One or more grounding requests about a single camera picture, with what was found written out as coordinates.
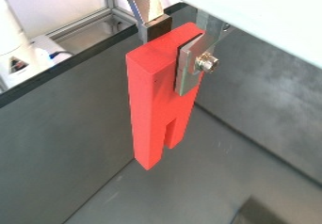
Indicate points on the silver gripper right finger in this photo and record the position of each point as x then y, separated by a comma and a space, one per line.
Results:
196, 58

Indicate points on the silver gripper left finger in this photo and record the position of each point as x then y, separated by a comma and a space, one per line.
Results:
154, 22

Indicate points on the red double-square block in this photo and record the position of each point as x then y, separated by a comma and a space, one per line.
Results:
160, 110

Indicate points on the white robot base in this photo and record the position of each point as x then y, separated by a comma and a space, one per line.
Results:
25, 57

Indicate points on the aluminium frame rail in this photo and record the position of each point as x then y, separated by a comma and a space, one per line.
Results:
112, 10

